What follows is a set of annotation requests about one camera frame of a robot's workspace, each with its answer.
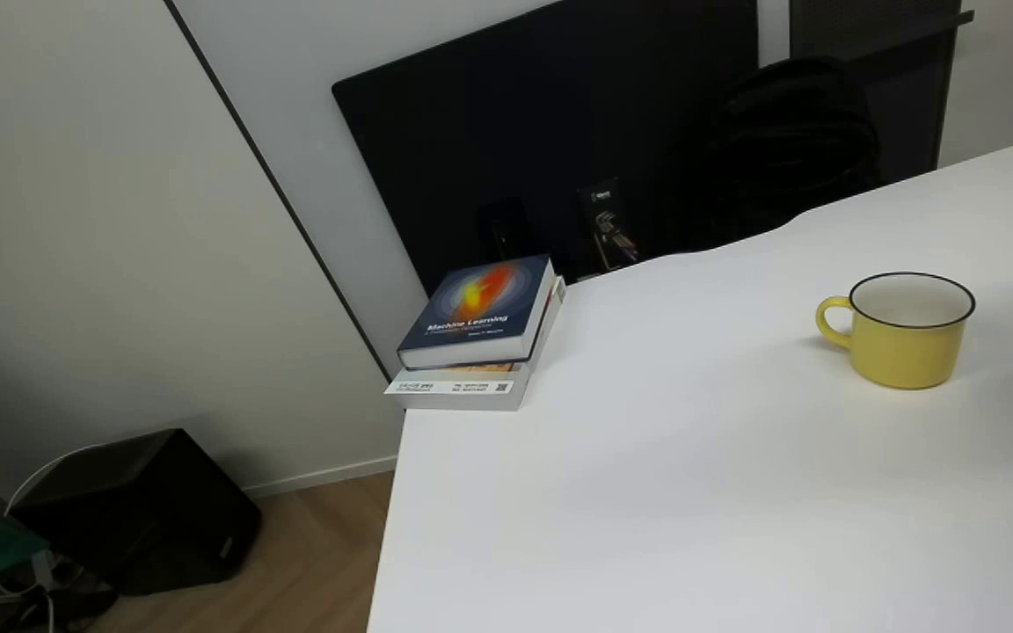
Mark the yellow enamel cup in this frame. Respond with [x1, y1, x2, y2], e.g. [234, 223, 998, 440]
[811, 269, 982, 393]

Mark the blue book with orange cover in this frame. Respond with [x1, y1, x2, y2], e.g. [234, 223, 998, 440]
[393, 252, 558, 374]

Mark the white paperback book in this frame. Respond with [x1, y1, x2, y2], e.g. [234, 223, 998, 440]
[382, 278, 569, 416]

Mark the metal key clasp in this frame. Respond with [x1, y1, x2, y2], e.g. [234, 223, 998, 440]
[579, 180, 644, 271]

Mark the black leaning board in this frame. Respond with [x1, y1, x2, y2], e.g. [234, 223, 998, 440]
[329, 0, 762, 300]

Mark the black office chair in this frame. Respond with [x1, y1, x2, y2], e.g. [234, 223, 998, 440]
[692, 53, 887, 250]

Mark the black speaker box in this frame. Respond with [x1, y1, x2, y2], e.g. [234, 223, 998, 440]
[8, 425, 268, 598]

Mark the white power strip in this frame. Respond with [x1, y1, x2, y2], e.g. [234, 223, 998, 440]
[23, 545, 95, 602]

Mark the white floor cable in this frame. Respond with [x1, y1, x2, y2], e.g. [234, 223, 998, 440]
[3, 440, 107, 522]

